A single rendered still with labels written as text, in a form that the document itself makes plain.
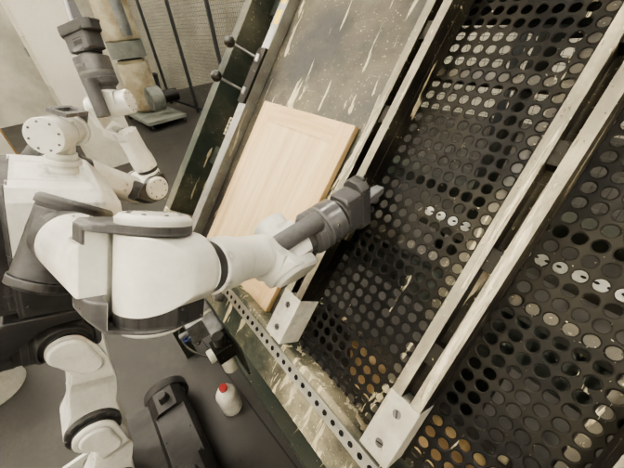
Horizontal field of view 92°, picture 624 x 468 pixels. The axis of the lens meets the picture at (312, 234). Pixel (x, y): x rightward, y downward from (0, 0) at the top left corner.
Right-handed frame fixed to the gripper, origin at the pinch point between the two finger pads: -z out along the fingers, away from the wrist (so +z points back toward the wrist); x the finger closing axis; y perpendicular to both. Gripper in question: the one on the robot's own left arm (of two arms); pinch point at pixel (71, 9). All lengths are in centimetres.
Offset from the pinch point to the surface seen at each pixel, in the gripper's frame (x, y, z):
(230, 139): 17, -29, 39
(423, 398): 84, 32, 82
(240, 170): 23, -22, 49
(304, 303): 56, 16, 76
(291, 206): 48, -6, 59
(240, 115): 22, -32, 32
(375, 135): 74, -2, 42
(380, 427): 76, 34, 89
